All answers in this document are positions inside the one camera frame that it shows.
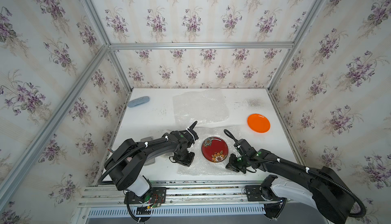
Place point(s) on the aluminium front rail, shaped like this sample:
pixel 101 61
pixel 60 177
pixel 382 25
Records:
pixel 177 193

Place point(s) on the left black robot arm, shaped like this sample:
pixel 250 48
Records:
pixel 126 162

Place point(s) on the red floral dinner plate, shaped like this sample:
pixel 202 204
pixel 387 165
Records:
pixel 215 149

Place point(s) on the grey flat block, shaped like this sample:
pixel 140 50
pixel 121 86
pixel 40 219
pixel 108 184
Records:
pixel 151 160

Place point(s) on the bubble wrap around orange plate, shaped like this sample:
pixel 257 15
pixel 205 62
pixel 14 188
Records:
pixel 205 107

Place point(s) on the white vented panel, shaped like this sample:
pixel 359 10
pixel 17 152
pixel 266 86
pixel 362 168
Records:
pixel 174 211

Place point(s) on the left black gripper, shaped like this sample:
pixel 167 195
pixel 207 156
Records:
pixel 188 163

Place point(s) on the orange dinner plate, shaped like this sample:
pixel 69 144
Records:
pixel 258 123

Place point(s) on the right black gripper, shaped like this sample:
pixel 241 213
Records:
pixel 231 165

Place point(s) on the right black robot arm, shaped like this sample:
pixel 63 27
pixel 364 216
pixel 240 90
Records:
pixel 321 188

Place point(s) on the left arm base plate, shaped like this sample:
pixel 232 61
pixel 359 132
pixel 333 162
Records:
pixel 156 195

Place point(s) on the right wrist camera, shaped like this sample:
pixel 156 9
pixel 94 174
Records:
pixel 245 150

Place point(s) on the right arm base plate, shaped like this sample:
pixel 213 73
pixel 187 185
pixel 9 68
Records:
pixel 256 193

